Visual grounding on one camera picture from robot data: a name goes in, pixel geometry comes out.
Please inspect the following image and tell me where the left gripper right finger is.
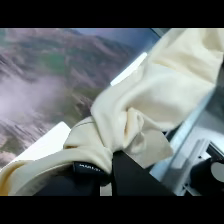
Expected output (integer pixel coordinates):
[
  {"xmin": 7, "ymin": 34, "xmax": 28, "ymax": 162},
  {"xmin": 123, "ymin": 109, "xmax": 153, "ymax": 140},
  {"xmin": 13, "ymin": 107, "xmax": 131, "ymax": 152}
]
[{"xmin": 110, "ymin": 150, "xmax": 175, "ymax": 197}]

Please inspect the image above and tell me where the silver frame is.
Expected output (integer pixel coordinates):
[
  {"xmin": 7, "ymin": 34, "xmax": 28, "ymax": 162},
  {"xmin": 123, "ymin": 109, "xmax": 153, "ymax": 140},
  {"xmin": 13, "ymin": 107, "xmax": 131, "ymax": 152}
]
[{"xmin": 149, "ymin": 89, "xmax": 224, "ymax": 197}]

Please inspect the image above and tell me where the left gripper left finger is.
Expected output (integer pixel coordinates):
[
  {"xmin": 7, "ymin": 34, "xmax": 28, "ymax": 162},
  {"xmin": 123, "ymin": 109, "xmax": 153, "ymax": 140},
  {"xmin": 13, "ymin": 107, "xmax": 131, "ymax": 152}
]
[{"xmin": 34, "ymin": 165, "xmax": 102, "ymax": 197}]

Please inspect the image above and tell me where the cream shirt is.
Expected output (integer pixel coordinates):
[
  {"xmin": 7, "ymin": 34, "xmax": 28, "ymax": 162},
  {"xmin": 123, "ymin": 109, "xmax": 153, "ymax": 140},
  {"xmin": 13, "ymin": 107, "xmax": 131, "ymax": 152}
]
[{"xmin": 0, "ymin": 28, "xmax": 224, "ymax": 197}]

